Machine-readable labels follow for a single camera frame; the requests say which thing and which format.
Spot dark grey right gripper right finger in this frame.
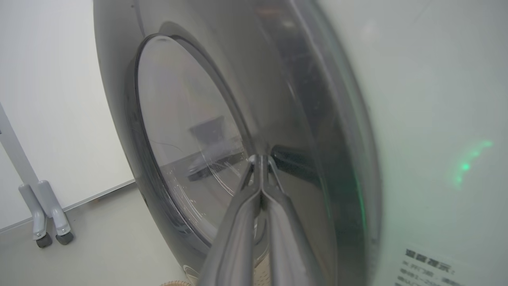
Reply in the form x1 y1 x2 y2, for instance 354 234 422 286
261 154 327 286

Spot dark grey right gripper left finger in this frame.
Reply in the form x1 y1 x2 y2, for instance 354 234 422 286
198 154 263 286

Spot washing machine door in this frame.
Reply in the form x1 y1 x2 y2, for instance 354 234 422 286
92 0 383 286

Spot white front-load washing machine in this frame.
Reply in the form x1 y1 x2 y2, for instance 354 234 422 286
316 0 508 286

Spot grey partition foot with caster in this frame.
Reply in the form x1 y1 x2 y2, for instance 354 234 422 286
35 180 75 245
18 184 53 249

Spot white partition panel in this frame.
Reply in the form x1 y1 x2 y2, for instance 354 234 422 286
0 0 135 233

